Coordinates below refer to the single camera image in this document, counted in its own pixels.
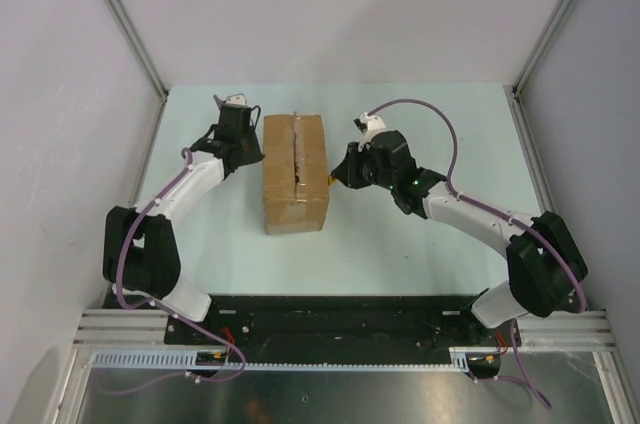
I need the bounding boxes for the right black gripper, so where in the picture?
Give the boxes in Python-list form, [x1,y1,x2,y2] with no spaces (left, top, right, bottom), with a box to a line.
[332,141,395,191]

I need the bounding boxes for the brown cardboard express box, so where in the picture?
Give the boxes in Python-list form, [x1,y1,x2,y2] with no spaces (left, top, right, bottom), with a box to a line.
[262,113,329,235]

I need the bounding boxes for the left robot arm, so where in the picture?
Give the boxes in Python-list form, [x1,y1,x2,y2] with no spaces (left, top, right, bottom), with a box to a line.
[103,94,264,344]

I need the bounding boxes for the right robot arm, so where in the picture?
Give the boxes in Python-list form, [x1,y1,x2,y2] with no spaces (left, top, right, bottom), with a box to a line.
[330,131,588,345]

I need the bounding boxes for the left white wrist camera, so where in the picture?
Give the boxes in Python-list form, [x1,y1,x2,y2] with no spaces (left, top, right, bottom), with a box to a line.
[213,93,248,109]

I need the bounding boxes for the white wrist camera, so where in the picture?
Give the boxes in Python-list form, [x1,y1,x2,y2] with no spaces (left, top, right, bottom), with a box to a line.
[213,93,248,109]
[354,113,387,150]

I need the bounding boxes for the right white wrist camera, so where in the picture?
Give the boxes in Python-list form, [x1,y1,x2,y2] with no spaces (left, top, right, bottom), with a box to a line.
[354,113,387,150]

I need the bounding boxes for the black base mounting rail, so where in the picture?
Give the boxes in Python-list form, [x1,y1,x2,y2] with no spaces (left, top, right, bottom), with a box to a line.
[102,293,524,351]

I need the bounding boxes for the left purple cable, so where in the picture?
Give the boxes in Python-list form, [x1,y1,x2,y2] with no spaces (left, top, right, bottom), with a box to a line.
[94,93,249,395]

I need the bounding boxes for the purple cable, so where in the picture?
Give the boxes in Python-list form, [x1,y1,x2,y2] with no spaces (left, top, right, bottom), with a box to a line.
[94,93,249,395]
[367,97,589,410]

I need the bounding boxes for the white slotted cable duct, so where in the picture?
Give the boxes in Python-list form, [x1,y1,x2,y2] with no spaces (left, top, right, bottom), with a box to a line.
[92,347,474,372]

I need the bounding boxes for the left aluminium frame post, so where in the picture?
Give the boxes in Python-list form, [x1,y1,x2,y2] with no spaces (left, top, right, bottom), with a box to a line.
[73,0,169,98]

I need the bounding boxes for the aluminium frame post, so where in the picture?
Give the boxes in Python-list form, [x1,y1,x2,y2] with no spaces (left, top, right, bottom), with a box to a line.
[73,0,169,98]
[514,0,609,95]

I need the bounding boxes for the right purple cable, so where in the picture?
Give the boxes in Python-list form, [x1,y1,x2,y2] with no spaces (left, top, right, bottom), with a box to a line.
[367,97,589,410]

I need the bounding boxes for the right aluminium frame post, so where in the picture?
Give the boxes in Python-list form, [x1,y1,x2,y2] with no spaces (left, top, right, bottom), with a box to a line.
[514,0,609,95]

